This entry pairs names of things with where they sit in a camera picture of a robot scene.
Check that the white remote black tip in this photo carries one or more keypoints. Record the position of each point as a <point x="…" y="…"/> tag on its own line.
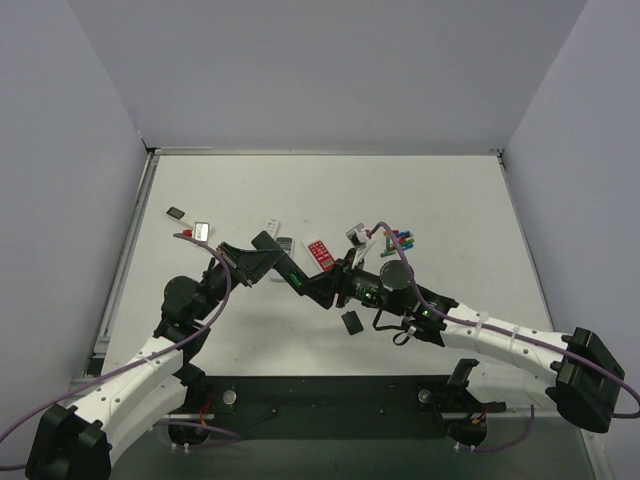
<point x="186" y="221"/>

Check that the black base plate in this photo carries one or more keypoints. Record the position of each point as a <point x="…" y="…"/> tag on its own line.
<point x="333" y="407"/>

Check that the slim white remote control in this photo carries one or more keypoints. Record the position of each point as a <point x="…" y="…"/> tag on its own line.
<point x="272" y="227"/>

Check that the black battery cover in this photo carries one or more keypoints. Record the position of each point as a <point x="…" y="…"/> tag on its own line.
<point x="352" y="323"/>

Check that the grey white remote control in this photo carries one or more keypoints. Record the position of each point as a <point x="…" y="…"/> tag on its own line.
<point x="287" y="245"/>

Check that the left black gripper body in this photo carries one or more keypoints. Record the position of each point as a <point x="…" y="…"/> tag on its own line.
<point x="245" y="262"/>

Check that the aluminium frame rail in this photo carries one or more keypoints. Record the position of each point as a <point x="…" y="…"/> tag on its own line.
<point x="75" y="390"/>

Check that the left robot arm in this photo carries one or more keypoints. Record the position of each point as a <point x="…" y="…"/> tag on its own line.
<point x="85" y="439"/>

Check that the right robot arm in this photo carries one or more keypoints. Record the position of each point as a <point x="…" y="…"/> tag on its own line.
<point x="575" y="373"/>

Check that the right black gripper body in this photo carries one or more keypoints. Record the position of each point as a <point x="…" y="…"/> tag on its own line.
<point x="341" y="282"/>

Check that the red white remote control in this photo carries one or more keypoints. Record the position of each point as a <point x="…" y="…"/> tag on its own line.
<point x="319" y="253"/>

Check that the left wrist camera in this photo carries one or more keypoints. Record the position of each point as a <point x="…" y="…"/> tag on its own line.
<point x="200" y="231"/>

